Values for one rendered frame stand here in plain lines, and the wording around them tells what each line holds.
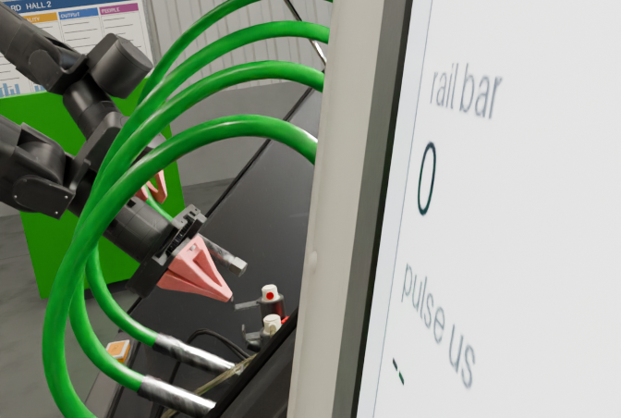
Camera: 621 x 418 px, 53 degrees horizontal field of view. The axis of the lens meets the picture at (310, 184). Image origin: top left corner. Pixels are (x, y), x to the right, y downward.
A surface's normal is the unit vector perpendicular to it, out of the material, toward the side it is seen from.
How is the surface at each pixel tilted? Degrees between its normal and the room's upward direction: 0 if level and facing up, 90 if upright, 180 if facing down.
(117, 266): 90
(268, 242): 90
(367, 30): 76
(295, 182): 90
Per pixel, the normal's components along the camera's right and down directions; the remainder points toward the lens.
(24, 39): -0.26, -0.07
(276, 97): 0.20, 0.18
